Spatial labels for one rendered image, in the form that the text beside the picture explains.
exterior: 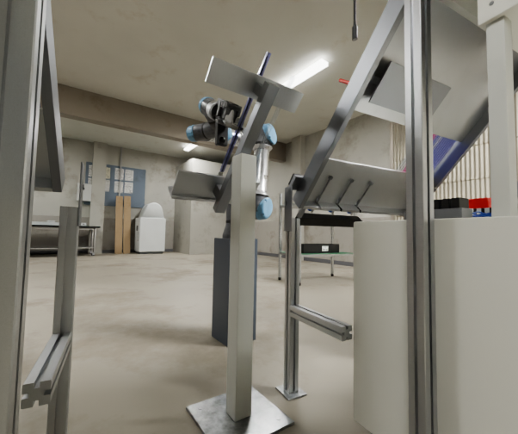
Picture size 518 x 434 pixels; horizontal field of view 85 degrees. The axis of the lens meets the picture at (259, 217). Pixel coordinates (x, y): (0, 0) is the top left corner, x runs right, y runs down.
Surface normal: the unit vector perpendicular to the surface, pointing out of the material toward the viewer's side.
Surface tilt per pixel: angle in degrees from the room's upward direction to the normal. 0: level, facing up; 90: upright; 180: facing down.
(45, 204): 90
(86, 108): 90
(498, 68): 90
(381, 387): 90
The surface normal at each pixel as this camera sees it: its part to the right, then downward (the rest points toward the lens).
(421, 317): -0.89, -0.04
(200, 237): 0.58, -0.04
